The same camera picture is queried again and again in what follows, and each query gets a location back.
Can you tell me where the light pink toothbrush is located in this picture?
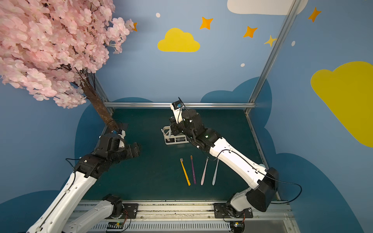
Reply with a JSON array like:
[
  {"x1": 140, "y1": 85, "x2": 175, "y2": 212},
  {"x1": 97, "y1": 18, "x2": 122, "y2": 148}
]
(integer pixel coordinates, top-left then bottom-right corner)
[{"x1": 201, "y1": 158, "x2": 209, "y2": 185}]

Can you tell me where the green circuit board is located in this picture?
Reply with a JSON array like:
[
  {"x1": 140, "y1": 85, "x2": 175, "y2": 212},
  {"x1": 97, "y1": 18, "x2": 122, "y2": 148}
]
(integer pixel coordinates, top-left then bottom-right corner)
[
  {"x1": 229, "y1": 222, "x2": 245, "y2": 233},
  {"x1": 105, "y1": 221, "x2": 125, "y2": 232}
]

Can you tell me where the yellow toothbrush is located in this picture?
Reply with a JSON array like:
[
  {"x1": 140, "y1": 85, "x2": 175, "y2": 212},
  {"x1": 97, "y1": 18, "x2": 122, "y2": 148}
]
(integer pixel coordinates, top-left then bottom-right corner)
[{"x1": 180, "y1": 158, "x2": 191, "y2": 186}]

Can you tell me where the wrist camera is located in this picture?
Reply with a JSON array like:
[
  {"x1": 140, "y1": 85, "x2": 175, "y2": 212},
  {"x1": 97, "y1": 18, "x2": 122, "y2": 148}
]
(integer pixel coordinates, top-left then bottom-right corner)
[
  {"x1": 170, "y1": 100, "x2": 183, "y2": 124},
  {"x1": 118, "y1": 130, "x2": 126, "y2": 139}
]

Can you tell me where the aluminium rail front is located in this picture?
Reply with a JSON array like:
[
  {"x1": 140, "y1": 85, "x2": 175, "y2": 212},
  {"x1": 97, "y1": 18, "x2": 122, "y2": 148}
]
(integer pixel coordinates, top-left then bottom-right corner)
[{"x1": 48, "y1": 200, "x2": 301, "y2": 233}]

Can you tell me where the white toothbrush holder rack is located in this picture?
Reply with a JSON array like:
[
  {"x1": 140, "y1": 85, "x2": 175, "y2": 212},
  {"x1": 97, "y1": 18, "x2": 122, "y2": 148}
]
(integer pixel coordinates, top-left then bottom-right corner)
[{"x1": 161, "y1": 126, "x2": 188, "y2": 145}]

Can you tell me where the aluminium frame back bar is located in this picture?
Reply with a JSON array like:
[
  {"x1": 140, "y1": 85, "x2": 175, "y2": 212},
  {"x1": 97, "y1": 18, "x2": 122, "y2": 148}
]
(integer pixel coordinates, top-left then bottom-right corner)
[{"x1": 104, "y1": 102, "x2": 255, "y2": 109}]

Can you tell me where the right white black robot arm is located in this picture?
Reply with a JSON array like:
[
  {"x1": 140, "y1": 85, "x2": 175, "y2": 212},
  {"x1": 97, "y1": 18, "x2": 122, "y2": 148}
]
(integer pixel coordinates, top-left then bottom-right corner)
[{"x1": 170, "y1": 103, "x2": 279, "y2": 215}]

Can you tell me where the pale white toothbrush right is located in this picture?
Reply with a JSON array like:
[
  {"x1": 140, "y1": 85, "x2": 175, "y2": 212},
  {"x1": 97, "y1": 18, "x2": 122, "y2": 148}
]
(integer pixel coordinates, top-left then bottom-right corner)
[{"x1": 212, "y1": 159, "x2": 219, "y2": 186}]

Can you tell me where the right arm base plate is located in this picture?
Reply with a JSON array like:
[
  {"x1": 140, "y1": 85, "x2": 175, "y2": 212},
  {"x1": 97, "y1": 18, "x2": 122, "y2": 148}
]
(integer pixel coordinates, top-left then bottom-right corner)
[{"x1": 213, "y1": 203, "x2": 254, "y2": 219}]

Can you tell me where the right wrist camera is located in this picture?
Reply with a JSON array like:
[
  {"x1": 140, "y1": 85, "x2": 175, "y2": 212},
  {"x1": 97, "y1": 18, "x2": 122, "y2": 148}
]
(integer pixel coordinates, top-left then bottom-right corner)
[{"x1": 170, "y1": 100, "x2": 183, "y2": 124}]

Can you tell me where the right green circuit board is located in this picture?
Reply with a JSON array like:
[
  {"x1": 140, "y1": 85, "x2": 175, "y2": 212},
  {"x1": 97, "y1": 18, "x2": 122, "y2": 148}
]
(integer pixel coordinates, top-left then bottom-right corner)
[{"x1": 229, "y1": 222, "x2": 245, "y2": 233}]

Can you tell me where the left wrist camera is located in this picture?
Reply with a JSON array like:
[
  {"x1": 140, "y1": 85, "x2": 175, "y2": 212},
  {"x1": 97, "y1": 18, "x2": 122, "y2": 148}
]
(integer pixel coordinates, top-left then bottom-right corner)
[{"x1": 118, "y1": 130, "x2": 126, "y2": 139}]

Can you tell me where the pink cherry blossom tree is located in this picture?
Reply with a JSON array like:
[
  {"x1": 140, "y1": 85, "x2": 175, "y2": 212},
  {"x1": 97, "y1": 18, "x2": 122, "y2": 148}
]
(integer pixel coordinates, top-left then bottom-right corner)
[{"x1": 1, "y1": 0, "x2": 136, "y2": 133}]

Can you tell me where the aluminium frame upright post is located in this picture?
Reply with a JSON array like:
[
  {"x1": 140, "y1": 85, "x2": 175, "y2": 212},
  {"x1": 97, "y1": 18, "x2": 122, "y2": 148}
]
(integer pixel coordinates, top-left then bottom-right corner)
[{"x1": 245, "y1": 0, "x2": 302, "y2": 117}]

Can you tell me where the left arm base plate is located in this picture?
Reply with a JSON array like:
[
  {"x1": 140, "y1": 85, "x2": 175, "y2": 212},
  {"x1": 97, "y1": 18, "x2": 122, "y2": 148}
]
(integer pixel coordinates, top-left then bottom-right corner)
[{"x1": 108, "y1": 203, "x2": 139, "y2": 219}]

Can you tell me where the tree base plate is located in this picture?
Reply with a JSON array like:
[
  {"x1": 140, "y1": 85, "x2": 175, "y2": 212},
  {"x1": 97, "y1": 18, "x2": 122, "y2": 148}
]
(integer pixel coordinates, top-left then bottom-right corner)
[{"x1": 102, "y1": 121, "x2": 128, "y2": 135}]

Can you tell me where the purple toothbrush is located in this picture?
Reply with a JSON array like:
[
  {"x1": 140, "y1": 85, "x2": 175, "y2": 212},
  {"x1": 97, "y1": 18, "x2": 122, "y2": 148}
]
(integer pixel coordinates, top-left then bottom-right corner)
[{"x1": 190, "y1": 155, "x2": 197, "y2": 185}]

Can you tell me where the left green circuit board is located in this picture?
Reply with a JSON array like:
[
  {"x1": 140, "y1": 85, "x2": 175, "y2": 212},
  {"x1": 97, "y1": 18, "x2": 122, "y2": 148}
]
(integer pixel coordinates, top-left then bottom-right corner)
[{"x1": 105, "y1": 221, "x2": 125, "y2": 232}]

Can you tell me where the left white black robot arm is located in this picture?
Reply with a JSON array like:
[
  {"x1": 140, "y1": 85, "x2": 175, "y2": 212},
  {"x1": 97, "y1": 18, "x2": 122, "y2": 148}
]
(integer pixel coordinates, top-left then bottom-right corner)
[{"x1": 28, "y1": 131, "x2": 141, "y2": 233}]

